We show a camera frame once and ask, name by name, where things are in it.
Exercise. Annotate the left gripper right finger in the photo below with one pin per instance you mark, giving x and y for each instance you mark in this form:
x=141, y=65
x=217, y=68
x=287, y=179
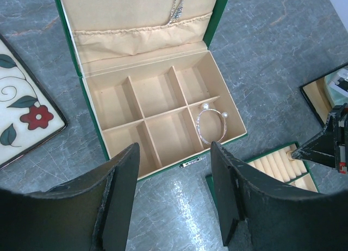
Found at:
x=278, y=216

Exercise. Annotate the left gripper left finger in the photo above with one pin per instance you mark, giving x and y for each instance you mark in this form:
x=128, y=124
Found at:
x=90, y=212

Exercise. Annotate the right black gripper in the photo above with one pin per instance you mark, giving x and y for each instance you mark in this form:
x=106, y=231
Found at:
x=329, y=146

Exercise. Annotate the green jewelry tray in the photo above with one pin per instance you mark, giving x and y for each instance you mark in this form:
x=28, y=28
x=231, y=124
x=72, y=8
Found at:
x=284, y=173

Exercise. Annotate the green jewelry box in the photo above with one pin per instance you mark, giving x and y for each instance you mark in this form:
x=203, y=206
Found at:
x=148, y=77

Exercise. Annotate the floral square ceramic plate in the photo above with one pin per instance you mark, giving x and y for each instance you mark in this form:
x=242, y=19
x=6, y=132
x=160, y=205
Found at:
x=29, y=115

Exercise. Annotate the black wire shelf rack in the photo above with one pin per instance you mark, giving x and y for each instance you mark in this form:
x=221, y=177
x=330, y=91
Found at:
x=320, y=97

